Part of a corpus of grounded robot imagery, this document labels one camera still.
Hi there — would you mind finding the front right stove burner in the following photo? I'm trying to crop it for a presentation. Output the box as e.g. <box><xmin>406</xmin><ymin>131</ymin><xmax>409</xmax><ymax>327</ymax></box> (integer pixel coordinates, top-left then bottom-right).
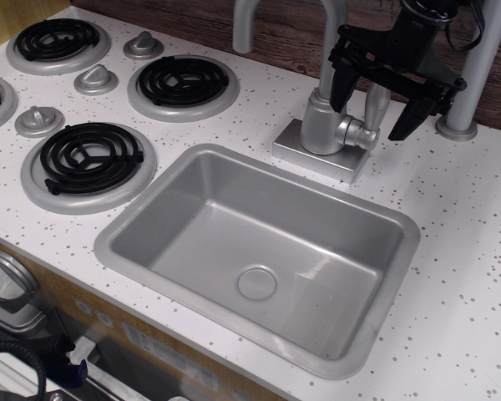
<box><xmin>21</xmin><ymin>123</ymin><xmax>157</xmax><ymax>215</ymax></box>

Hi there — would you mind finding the grey vertical post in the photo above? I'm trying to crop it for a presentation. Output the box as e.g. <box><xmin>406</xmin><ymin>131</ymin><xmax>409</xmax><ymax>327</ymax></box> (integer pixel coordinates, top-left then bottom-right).
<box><xmin>436</xmin><ymin>0</ymin><xmax>501</xmax><ymax>142</ymax></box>

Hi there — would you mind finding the silver stove knob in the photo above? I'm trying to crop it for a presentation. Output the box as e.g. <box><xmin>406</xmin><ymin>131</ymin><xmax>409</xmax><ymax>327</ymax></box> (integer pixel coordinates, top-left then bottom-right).
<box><xmin>73</xmin><ymin>64</ymin><xmax>119</xmax><ymax>96</ymax></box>
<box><xmin>14</xmin><ymin>106</ymin><xmax>64</xmax><ymax>138</ymax></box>
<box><xmin>123</xmin><ymin>31</ymin><xmax>164</xmax><ymax>60</ymax></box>

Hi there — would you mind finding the silver oven door handle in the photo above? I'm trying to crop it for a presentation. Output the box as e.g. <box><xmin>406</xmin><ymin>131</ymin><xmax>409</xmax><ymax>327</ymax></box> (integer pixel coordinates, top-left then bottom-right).
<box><xmin>0</xmin><ymin>304</ymin><xmax>48</xmax><ymax>338</ymax></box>

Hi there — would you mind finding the silver faucet lever handle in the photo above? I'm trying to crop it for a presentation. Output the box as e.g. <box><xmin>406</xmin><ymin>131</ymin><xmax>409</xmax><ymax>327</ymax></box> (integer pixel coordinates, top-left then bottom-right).
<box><xmin>336</xmin><ymin>83</ymin><xmax>391</xmax><ymax>151</ymax></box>

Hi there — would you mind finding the black cable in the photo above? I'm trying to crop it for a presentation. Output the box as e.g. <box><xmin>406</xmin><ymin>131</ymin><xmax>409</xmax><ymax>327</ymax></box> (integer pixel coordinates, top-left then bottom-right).
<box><xmin>443</xmin><ymin>0</ymin><xmax>487</xmax><ymax>54</ymax></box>
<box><xmin>0</xmin><ymin>333</ymin><xmax>76</xmax><ymax>401</ymax></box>

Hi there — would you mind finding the silver stove knob top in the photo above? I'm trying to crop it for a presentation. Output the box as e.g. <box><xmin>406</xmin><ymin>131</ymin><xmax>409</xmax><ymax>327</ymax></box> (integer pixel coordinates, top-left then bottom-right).
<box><xmin>123</xmin><ymin>31</ymin><xmax>164</xmax><ymax>60</ymax></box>

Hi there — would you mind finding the grey toy sink basin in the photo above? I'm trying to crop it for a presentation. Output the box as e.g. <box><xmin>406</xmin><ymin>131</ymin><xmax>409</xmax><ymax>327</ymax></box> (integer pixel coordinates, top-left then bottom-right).
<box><xmin>94</xmin><ymin>144</ymin><xmax>421</xmax><ymax>379</ymax></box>

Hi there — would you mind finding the silver stove knob lower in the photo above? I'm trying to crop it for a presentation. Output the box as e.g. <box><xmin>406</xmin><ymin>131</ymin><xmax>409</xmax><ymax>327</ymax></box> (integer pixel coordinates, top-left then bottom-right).
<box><xmin>14</xmin><ymin>106</ymin><xmax>64</xmax><ymax>138</ymax></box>

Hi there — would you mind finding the silver stove knob middle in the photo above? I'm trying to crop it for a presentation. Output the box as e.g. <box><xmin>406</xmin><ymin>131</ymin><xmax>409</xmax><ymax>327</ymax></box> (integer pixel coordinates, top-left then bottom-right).
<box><xmin>73</xmin><ymin>64</ymin><xmax>119</xmax><ymax>96</ymax></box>

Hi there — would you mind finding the silver oven knob front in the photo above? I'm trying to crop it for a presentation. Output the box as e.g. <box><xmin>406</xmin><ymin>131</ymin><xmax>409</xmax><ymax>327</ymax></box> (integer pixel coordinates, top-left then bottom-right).
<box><xmin>0</xmin><ymin>251</ymin><xmax>38</xmax><ymax>301</ymax></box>

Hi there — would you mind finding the black cable bottom left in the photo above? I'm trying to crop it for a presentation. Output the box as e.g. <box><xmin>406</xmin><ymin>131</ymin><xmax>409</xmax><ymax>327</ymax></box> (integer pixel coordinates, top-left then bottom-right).
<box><xmin>0</xmin><ymin>333</ymin><xmax>76</xmax><ymax>401</ymax></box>

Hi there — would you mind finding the rear left stove burner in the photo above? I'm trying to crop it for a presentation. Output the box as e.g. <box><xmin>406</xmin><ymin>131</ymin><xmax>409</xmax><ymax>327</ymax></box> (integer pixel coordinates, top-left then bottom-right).
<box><xmin>6</xmin><ymin>18</ymin><xmax>111</xmax><ymax>76</ymax></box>

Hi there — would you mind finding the black cable top right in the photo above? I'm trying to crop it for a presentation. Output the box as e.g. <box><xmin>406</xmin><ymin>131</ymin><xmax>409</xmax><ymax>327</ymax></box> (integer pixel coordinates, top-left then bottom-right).
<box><xmin>443</xmin><ymin>0</ymin><xmax>487</xmax><ymax>54</ymax></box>

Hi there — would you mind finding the silver toy faucet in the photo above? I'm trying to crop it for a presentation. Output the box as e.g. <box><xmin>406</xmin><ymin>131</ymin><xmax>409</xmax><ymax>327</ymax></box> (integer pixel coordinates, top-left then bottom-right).
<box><xmin>232</xmin><ymin>0</ymin><xmax>380</xmax><ymax>185</ymax></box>

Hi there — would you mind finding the rear right stove burner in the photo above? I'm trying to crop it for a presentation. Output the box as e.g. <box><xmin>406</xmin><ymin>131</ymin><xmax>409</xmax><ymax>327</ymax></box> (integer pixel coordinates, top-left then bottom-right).
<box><xmin>127</xmin><ymin>55</ymin><xmax>240</xmax><ymax>123</ymax></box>

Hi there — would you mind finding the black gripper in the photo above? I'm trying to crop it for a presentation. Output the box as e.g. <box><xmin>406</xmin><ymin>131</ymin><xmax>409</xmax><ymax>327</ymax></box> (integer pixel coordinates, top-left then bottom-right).
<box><xmin>329</xmin><ymin>1</ymin><xmax>466</xmax><ymax>140</ymax></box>

